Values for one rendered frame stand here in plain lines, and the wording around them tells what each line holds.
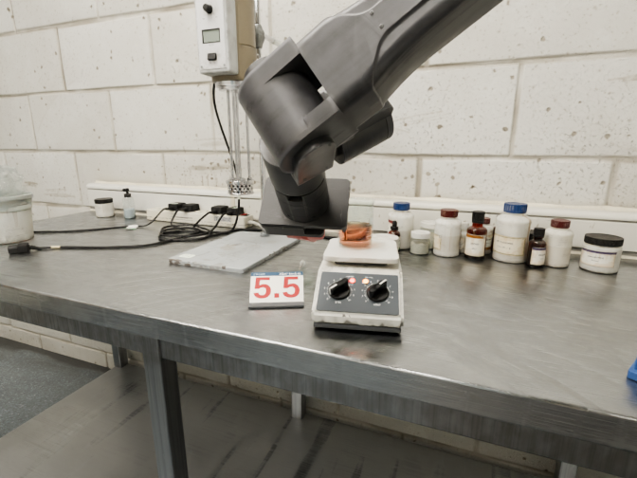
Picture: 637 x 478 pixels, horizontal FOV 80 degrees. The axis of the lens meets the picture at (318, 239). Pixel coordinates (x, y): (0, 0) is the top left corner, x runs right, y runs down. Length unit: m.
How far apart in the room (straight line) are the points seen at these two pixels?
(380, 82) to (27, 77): 1.83
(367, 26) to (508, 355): 0.42
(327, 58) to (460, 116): 0.83
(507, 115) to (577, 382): 0.71
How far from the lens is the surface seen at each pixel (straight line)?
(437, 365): 0.50
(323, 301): 0.56
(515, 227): 0.93
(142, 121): 1.55
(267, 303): 0.64
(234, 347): 0.57
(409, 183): 1.10
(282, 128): 0.28
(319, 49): 0.29
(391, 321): 0.55
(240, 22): 0.93
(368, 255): 0.60
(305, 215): 0.42
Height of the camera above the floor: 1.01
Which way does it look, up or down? 14 degrees down
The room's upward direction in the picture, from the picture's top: straight up
